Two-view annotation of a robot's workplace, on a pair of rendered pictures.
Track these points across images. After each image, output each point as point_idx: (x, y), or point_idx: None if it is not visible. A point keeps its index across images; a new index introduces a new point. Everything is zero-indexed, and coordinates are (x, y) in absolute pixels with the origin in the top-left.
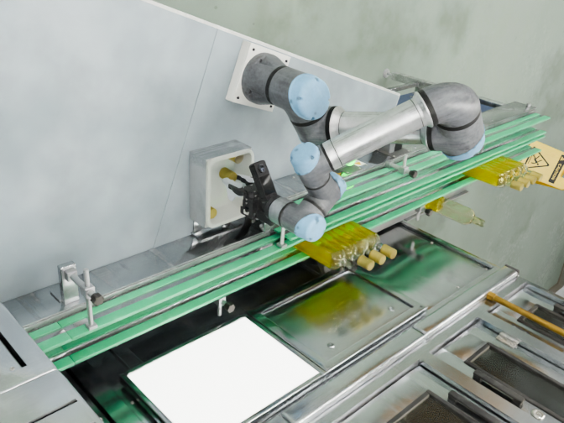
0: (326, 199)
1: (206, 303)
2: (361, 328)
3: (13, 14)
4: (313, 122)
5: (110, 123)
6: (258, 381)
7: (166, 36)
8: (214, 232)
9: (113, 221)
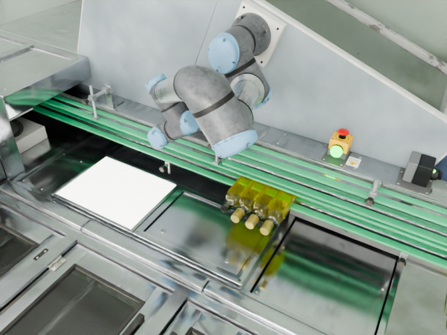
0: (169, 125)
1: (157, 157)
2: (191, 244)
3: None
4: (226, 76)
5: (151, 22)
6: (114, 204)
7: None
8: None
9: None
